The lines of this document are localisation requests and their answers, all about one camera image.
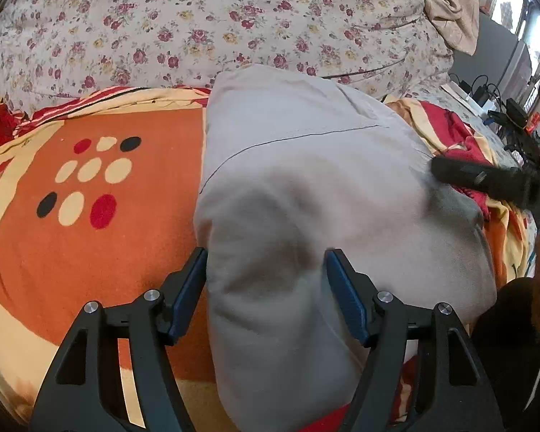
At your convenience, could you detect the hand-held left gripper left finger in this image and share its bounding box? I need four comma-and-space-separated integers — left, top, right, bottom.
27, 247, 209, 432

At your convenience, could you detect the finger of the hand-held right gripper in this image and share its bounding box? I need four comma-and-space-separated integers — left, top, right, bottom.
431, 155, 530, 206

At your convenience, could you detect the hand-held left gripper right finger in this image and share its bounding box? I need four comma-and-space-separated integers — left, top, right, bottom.
323, 248, 507, 432

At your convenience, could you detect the beige jacket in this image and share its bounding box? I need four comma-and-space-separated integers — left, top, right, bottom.
192, 63, 498, 432

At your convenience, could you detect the black electronic device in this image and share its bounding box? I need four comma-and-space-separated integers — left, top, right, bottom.
487, 98, 530, 132

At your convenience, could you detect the orange red printed blanket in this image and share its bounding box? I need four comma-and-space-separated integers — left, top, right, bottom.
0, 83, 539, 432

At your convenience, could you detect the white power strip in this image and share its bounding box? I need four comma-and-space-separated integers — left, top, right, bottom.
449, 81, 490, 109

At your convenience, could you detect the person's dark clothing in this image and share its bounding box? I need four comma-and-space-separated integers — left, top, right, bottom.
470, 229, 540, 432

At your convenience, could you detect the crumpled beige cloth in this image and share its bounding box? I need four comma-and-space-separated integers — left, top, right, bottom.
402, 0, 482, 55

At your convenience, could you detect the window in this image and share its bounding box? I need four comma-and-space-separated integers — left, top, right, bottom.
490, 0, 540, 70

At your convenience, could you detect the floral bed sheet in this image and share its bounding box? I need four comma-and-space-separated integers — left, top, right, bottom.
0, 0, 528, 167

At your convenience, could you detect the black cable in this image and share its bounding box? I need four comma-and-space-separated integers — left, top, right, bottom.
447, 72, 507, 105

